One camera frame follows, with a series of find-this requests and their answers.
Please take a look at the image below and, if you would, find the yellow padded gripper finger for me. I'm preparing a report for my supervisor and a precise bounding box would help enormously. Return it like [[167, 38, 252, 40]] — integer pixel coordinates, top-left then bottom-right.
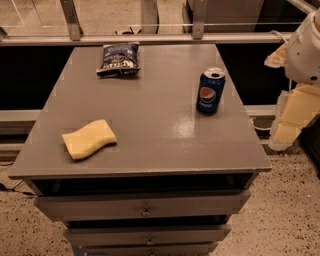
[[264, 43, 288, 68], [268, 83, 320, 151]]

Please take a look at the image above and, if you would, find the blue pepsi can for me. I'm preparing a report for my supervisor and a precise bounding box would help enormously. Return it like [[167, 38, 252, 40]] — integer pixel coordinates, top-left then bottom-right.
[[196, 66, 226, 115]]

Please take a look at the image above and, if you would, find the blue chip bag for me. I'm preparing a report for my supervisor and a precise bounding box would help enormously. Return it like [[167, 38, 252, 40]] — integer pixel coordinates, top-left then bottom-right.
[[96, 42, 140, 77]]

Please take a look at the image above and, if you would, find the top grey drawer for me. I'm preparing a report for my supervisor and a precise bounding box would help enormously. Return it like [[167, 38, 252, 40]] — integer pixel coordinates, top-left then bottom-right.
[[34, 189, 251, 222]]

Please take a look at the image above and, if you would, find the grey drawer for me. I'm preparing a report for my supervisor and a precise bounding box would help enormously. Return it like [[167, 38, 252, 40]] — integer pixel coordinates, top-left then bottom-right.
[[34, 189, 251, 222], [64, 225, 231, 246], [84, 242, 217, 256]]

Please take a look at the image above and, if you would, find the grey drawer cabinet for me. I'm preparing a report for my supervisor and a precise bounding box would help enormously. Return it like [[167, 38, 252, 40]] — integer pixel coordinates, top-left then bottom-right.
[[7, 44, 273, 256]]

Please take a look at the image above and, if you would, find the middle grey drawer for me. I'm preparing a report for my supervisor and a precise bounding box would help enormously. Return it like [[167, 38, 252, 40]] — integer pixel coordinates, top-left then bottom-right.
[[64, 225, 231, 246]]

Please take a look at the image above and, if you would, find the yellow sponge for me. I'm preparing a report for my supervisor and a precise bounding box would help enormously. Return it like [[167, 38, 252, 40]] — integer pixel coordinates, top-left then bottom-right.
[[62, 119, 117, 160]]

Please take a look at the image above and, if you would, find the bottom grey drawer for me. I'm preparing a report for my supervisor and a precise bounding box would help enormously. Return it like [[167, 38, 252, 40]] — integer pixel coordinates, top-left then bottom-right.
[[84, 242, 217, 256]]

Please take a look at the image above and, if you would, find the black floor cable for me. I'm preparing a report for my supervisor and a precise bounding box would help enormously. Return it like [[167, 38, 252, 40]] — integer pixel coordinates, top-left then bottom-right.
[[0, 161, 36, 197]]

